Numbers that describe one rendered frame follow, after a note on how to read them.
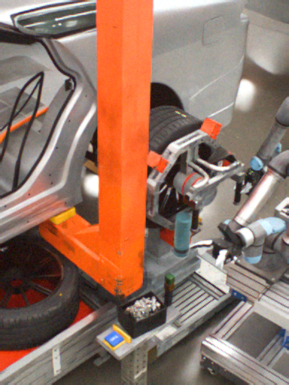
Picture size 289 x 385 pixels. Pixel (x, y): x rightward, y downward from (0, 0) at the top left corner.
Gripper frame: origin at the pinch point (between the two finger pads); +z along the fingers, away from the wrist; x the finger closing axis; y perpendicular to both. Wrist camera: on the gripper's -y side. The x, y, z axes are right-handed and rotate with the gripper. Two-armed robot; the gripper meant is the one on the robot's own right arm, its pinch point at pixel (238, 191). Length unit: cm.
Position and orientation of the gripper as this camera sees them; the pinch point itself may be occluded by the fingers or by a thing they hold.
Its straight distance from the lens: 368.8
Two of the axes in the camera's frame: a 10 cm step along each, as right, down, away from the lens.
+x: 7.4, 4.2, -5.4
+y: 0.2, -8.0, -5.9
